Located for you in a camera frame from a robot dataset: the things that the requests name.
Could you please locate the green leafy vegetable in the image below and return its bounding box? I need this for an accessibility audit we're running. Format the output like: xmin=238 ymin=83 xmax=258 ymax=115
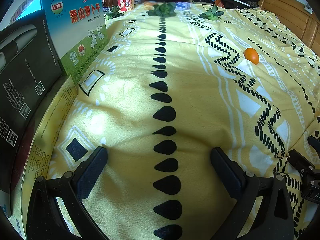
xmin=104 ymin=5 xmax=124 ymax=20
xmin=146 ymin=2 xmax=177 ymax=18
xmin=199 ymin=4 xmax=224 ymax=22

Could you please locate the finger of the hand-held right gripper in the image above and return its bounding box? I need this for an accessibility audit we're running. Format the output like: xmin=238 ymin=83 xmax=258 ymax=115
xmin=288 ymin=149 xmax=316 ymax=178
xmin=307 ymin=136 xmax=320 ymax=153

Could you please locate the wooden headboard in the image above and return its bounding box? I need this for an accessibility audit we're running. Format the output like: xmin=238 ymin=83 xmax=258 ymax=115
xmin=259 ymin=0 xmax=320 ymax=55

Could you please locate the red instant noodle cup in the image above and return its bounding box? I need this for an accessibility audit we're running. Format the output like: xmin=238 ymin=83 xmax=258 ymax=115
xmin=116 ymin=0 xmax=136 ymax=12

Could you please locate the flat yellow box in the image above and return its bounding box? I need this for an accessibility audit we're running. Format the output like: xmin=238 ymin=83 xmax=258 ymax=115
xmin=11 ymin=76 xmax=75 ymax=233

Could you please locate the blue and green carton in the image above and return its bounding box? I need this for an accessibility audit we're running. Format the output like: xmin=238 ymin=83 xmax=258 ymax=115
xmin=18 ymin=0 xmax=110 ymax=85

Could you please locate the large orange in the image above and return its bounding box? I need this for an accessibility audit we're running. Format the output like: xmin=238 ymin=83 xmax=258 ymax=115
xmin=244 ymin=47 xmax=260 ymax=66

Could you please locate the black printed box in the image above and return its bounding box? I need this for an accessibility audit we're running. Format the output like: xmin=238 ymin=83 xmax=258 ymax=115
xmin=0 ymin=9 xmax=63 ymax=194

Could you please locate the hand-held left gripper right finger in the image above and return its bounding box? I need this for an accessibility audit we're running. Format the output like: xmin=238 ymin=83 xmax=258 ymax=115
xmin=210 ymin=147 xmax=293 ymax=240

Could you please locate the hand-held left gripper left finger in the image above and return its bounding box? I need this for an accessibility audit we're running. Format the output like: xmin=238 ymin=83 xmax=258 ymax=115
xmin=26 ymin=146 xmax=109 ymax=240

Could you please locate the yellow patterned blanket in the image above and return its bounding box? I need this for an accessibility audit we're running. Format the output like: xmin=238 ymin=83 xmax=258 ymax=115
xmin=11 ymin=1 xmax=320 ymax=240

